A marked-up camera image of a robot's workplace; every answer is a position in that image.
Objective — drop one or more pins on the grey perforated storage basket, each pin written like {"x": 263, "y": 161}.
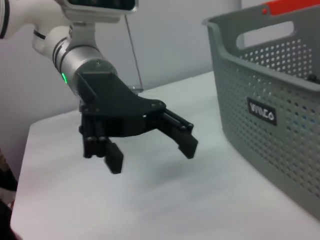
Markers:
{"x": 262, "y": 105}

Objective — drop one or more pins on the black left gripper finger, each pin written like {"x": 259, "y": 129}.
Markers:
{"x": 113, "y": 157}
{"x": 185, "y": 142}

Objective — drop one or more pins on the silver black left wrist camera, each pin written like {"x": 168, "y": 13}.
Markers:
{"x": 100, "y": 10}

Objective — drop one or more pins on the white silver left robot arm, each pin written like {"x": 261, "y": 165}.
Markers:
{"x": 75, "y": 60}

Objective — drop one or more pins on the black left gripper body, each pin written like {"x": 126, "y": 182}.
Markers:
{"x": 112, "y": 105}

